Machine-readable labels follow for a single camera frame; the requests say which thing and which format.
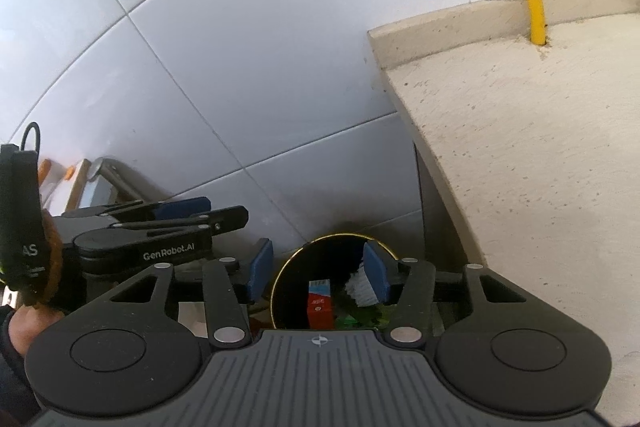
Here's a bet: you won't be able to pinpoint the white foam net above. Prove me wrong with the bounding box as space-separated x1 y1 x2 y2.
345 262 380 308

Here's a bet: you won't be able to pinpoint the red blue small carton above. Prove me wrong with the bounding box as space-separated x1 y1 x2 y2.
307 280 334 331

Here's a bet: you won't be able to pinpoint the serrated green leaves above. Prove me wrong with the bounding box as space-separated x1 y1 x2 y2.
334 305 396 331

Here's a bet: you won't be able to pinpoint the gold rimmed trash bin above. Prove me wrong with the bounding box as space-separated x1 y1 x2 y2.
270 233 398 331

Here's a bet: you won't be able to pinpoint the person's left hand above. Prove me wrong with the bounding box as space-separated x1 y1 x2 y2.
8 306 64 357

